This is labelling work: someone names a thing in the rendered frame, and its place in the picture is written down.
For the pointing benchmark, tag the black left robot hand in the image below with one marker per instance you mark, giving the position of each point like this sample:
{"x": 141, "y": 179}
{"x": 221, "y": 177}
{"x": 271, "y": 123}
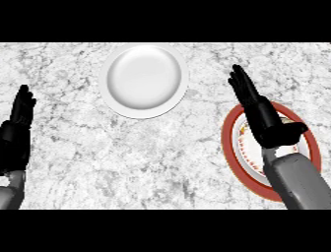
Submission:
{"x": 12, "y": 141}

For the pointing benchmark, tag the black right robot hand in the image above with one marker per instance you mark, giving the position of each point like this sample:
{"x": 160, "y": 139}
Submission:
{"x": 265, "y": 121}

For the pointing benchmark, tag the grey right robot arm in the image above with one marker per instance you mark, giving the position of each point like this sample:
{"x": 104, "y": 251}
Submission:
{"x": 296, "y": 180}

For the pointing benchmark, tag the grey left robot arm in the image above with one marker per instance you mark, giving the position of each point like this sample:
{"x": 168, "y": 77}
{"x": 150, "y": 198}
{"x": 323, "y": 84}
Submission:
{"x": 2, "y": 192}

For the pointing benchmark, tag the red rimmed plate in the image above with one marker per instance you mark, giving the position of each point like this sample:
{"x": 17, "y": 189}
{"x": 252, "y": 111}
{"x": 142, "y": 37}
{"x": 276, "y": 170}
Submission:
{"x": 233, "y": 154}

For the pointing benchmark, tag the white oval plate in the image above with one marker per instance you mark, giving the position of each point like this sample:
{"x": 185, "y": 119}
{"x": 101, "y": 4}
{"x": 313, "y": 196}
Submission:
{"x": 144, "y": 80}

